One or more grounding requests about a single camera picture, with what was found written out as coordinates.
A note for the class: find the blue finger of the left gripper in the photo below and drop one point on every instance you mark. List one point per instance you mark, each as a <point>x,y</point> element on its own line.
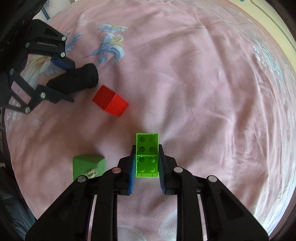
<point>63,63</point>
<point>51,95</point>

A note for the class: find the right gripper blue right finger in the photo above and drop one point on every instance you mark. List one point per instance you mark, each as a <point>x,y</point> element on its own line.
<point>166,169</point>

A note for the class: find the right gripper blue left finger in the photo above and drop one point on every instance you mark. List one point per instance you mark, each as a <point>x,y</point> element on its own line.
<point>127,175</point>

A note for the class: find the black foam roller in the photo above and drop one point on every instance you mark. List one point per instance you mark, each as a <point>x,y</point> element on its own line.
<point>75,80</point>

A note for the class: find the bright green toy brick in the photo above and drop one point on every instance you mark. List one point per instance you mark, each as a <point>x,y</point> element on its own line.
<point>147,155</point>

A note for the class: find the dark green wooden cube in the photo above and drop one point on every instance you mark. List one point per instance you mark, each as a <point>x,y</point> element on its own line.
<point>88,165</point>

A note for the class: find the red block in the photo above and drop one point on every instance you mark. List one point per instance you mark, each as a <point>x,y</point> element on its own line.
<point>109,101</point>

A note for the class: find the pink floral bed sheet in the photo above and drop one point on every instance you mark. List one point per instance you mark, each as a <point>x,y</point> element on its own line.
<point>204,75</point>

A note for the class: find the cream bed headboard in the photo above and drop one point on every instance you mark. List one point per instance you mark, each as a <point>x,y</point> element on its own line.
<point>265,14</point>

